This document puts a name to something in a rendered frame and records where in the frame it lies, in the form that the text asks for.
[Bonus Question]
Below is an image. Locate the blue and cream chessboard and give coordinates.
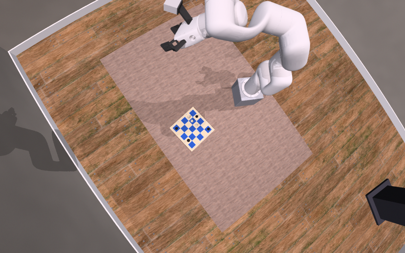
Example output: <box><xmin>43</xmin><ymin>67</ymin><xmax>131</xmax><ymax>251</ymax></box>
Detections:
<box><xmin>170</xmin><ymin>107</ymin><xmax>214</xmax><ymax>151</ymax></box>

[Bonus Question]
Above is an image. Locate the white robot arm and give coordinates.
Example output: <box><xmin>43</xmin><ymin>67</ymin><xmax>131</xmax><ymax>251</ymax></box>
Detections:
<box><xmin>163</xmin><ymin>0</ymin><xmax>310</xmax><ymax>98</ymax></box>

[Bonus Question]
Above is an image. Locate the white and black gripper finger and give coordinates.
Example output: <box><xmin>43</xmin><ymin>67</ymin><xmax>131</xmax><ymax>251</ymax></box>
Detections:
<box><xmin>171</xmin><ymin>23</ymin><xmax>182</xmax><ymax>35</ymax></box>
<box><xmin>160</xmin><ymin>39</ymin><xmax>186</xmax><ymax>52</ymax></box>

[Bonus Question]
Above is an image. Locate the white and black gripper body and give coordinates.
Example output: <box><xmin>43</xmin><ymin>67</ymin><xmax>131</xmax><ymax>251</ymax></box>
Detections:
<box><xmin>174</xmin><ymin>15</ymin><xmax>207</xmax><ymax>49</ymax></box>

